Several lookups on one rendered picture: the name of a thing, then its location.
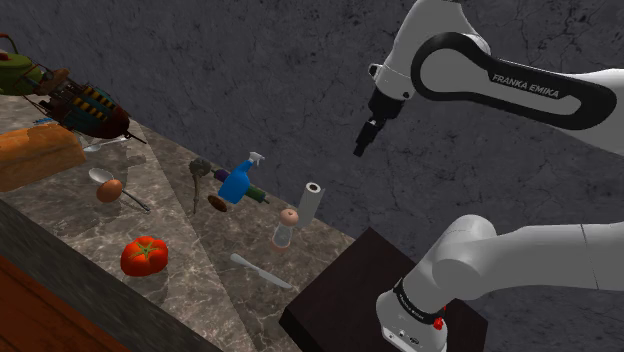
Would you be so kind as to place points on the small silver spoon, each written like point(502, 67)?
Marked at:
point(100, 144)

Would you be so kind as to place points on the purple green rolling pin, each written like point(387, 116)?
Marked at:
point(254, 193)

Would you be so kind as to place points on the wooden counter cabinet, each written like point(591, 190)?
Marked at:
point(44, 312)

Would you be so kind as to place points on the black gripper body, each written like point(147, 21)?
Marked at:
point(385, 108)

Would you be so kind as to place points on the dark robot stand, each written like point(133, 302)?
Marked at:
point(341, 297)

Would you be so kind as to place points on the red tomato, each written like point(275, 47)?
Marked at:
point(144, 256)

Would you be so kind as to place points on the blue spray bottle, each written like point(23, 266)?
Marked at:
point(236, 183)

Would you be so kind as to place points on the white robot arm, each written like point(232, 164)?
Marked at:
point(512, 263)

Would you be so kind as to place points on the glass pepper mill wooden top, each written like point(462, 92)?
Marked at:
point(284, 231)

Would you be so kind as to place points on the green kettle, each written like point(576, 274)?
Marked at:
point(17, 73)

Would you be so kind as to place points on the brown bread loaf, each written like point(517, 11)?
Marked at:
point(34, 153)

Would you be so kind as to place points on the silver butter knife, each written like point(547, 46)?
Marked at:
point(258, 273)

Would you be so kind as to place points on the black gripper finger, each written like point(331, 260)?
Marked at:
point(366, 137)

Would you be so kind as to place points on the brown wooden ladle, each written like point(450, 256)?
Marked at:
point(197, 170)

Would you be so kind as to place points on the brown egg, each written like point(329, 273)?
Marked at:
point(109, 190)

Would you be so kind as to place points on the white paper towel roll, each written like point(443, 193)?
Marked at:
point(309, 204)

